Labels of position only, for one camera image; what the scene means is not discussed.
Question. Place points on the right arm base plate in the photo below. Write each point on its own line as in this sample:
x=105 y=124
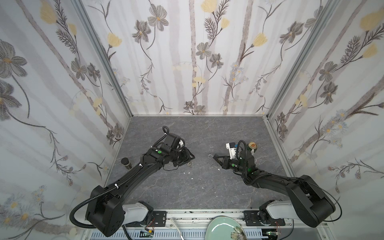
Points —
x=255 y=217

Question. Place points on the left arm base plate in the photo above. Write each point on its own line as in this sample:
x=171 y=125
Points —
x=155 y=219

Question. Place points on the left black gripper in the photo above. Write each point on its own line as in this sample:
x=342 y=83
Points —
x=184 y=154

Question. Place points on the white vented cable duct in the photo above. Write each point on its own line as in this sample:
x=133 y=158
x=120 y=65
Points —
x=191 y=234

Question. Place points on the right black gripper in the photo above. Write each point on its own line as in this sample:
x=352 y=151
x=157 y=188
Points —
x=225 y=162

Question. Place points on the aluminium frame rail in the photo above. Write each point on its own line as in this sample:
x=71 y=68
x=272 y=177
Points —
x=200 y=219

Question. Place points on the light green plate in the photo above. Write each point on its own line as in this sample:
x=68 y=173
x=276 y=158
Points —
x=225 y=228

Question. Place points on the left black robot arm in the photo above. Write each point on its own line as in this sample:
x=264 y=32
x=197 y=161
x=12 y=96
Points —
x=105 y=211

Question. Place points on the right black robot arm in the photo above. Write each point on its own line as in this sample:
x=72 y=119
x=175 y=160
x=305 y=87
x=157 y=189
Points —
x=307 y=202

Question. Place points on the small dark jar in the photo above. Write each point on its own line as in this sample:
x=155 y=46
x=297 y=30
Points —
x=126 y=163

